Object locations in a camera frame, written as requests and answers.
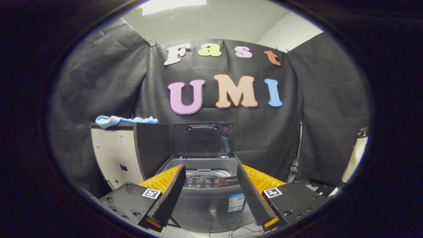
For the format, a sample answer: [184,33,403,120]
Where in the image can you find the black floor cables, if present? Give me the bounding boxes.
[208,221,265,238]

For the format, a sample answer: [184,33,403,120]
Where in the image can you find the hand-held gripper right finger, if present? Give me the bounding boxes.
[237,163,331,232]

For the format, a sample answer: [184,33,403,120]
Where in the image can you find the light blue shirt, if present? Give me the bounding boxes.
[96,115,159,129]

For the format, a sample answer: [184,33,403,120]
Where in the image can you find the beige padded post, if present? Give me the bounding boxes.
[341,127,369,183]

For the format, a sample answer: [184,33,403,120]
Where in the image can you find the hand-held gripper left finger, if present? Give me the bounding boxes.
[99,164,186,233]

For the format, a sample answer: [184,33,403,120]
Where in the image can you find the grey washing machine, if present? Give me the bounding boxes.
[155,155,261,233]

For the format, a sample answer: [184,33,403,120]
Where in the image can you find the ceiling light panel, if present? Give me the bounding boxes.
[142,0,207,16]

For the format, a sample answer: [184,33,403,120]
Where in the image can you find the beige cabinet with dark top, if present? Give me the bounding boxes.
[90,122,171,190]

